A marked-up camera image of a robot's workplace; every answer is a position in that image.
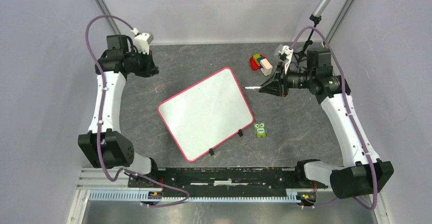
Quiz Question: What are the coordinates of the green owl eraser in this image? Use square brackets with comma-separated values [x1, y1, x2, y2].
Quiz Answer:
[254, 123, 267, 138]

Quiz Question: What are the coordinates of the pink framed whiteboard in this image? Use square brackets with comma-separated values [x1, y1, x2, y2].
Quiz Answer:
[157, 67, 254, 162]

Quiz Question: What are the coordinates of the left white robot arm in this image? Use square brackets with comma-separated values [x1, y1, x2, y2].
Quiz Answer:
[77, 33, 160, 187]

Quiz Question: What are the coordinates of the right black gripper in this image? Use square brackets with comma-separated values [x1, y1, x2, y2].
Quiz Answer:
[258, 61, 314, 97]

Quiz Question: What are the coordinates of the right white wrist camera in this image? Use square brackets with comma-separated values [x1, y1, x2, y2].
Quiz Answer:
[275, 44, 293, 75]

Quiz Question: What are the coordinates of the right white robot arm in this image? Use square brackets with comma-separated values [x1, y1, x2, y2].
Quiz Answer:
[259, 45, 394, 199]

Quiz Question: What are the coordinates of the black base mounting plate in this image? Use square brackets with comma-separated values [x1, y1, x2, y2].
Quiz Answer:
[128, 167, 328, 198]

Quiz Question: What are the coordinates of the grey slotted cable duct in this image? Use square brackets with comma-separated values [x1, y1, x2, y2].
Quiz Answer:
[89, 190, 316, 204]

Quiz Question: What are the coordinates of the colourful toy brick stack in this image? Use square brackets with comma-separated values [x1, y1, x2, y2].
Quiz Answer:
[249, 53, 273, 77]

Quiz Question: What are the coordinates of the black tripod stand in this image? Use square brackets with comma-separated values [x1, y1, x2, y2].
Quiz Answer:
[293, 0, 331, 63]

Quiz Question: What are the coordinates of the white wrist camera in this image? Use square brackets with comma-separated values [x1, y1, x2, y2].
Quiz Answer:
[275, 44, 293, 75]
[131, 28, 154, 54]

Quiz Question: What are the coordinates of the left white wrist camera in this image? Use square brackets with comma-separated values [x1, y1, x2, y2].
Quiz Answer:
[131, 28, 154, 54]

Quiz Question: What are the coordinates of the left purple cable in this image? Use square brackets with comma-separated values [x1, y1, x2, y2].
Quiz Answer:
[85, 15, 190, 208]

